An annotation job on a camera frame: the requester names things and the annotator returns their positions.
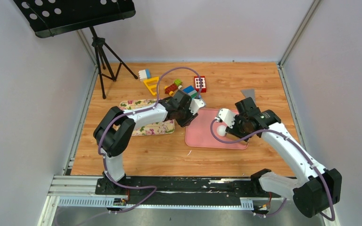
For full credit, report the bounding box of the pink rectangular tray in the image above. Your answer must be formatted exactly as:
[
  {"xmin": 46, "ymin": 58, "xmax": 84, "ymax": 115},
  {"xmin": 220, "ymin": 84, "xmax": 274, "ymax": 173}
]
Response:
[{"xmin": 185, "ymin": 108, "xmax": 248, "ymax": 150}]

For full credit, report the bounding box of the blue green white brick stack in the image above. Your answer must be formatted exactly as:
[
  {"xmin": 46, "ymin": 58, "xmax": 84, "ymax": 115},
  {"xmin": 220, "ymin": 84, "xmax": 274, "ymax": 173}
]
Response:
[{"xmin": 182, "ymin": 86, "xmax": 201, "ymax": 99}]

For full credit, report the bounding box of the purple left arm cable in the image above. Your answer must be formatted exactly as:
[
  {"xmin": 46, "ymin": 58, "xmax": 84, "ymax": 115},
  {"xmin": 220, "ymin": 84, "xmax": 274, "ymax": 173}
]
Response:
[{"xmin": 97, "ymin": 66, "xmax": 204, "ymax": 216}]

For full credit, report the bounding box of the yellow triangular toy frame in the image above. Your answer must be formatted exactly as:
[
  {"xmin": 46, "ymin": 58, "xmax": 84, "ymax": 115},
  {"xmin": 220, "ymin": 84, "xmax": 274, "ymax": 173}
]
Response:
[{"xmin": 143, "ymin": 76, "xmax": 159, "ymax": 97}]

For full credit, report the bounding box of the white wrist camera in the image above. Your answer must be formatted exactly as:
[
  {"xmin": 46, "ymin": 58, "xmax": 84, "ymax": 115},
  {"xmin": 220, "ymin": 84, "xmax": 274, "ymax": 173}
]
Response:
[
  {"xmin": 189, "ymin": 98, "xmax": 206, "ymax": 115},
  {"xmin": 215, "ymin": 108, "xmax": 236, "ymax": 129}
]

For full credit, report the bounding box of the white dough ball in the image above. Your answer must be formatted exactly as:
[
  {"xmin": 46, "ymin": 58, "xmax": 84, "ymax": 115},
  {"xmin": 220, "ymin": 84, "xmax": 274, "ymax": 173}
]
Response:
[{"xmin": 216, "ymin": 125, "xmax": 228, "ymax": 137}]

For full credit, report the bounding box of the red window toy brick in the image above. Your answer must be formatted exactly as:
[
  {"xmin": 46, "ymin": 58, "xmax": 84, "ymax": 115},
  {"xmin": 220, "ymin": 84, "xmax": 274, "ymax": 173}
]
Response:
[{"xmin": 194, "ymin": 76, "xmax": 207, "ymax": 93}]

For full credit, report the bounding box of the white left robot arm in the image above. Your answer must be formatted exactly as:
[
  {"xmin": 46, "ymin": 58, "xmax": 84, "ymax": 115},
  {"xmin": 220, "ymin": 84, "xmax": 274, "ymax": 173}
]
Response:
[{"xmin": 93, "ymin": 90, "xmax": 206, "ymax": 194}]

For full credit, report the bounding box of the black tripod stand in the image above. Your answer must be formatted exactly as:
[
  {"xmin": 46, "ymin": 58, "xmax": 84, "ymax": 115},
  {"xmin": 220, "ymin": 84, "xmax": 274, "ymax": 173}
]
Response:
[{"xmin": 89, "ymin": 26, "xmax": 138, "ymax": 99}]

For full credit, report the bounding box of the black perforated stand shelf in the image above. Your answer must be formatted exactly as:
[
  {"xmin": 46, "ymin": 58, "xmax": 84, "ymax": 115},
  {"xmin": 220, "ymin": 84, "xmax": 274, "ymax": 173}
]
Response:
[{"xmin": 14, "ymin": 0, "xmax": 136, "ymax": 38}]

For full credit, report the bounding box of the metal dough scraper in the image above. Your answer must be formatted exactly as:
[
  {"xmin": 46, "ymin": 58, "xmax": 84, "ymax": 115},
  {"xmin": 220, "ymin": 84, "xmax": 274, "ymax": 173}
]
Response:
[{"xmin": 241, "ymin": 89, "xmax": 255, "ymax": 102}]

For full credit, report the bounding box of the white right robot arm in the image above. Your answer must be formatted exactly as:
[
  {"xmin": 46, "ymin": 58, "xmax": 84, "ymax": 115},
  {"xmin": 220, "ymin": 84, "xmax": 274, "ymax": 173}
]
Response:
[{"xmin": 218, "ymin": 97, "xmax": 342, "ymax": 221}]

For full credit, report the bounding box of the white slotted cable duct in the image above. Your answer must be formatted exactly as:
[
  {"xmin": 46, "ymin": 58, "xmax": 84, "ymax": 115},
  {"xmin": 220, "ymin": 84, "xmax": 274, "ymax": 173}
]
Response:
[{"xmin": 58, "ymin": 197, "xmax": 255, "ymax": 210}]

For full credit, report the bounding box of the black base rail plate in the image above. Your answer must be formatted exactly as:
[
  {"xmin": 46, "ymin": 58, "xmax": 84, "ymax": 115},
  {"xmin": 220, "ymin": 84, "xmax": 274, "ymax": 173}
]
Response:
[{"xmin": 95, "ymin": 176, "xmax": 279, "ymax": 206}]

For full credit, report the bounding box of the white and blue toy block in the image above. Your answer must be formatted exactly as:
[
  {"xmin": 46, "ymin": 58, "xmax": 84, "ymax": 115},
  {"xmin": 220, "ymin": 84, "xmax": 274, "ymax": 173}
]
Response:
[{"xmin": 138, "ymin": 69, "xmax": 151, "ymax": 81}]

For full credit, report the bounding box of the red toy brick car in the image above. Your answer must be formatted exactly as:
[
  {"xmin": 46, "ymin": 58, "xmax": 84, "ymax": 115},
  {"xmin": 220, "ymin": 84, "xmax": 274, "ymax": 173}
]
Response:
[{"xmin": 165, "ymin": 79, "xmax": 183, "ymax": 96}]

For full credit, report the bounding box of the floral rectangular tray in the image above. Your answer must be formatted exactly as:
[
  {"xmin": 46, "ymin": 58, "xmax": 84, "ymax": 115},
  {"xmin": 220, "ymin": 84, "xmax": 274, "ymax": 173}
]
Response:
[{"xmin": 116, "ymin": 99, "xmax": 176, "ymax": 137}]

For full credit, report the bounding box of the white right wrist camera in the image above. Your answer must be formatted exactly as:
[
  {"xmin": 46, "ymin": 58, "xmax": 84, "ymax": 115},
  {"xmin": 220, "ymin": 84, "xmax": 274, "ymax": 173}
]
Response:
[{"xmin": 215, "ymin": 108, "xmax": 236, "ymax": 129}]

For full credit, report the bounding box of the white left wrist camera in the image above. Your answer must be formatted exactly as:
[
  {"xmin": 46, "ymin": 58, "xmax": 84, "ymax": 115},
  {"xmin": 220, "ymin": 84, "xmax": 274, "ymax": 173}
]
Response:
[{"xmin": 189, "ymin": 98, "xmax": 206, "ymax": 115}]

